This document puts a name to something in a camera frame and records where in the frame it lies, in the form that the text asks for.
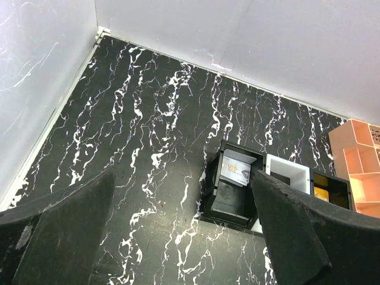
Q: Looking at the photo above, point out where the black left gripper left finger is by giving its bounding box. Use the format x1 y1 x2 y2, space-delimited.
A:
1 167 115 284

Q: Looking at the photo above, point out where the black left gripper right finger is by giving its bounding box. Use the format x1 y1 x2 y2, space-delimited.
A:
251 170 379 284

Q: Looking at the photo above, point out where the gold card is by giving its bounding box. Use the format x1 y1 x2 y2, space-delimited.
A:
313 186 330 202

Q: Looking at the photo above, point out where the black card in white bin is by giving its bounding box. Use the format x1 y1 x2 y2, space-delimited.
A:
270 172 291 185

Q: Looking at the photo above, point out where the white VIP card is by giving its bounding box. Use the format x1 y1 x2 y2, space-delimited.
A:
220 149 257 186

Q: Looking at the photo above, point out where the black bin right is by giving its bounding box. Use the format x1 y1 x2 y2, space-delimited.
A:
310 169 354 210

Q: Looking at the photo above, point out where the black bin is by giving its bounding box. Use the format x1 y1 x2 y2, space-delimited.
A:
201 140 264 231
310 169 354 210

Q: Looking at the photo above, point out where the white bin middle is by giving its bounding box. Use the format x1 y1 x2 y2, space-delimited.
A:
248 154 311 236

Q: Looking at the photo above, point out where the black bin left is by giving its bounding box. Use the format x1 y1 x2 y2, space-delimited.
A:
201 140 264 231

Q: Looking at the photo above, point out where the orange plastic desk organizer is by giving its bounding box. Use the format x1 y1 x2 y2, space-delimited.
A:
328 119 380 218

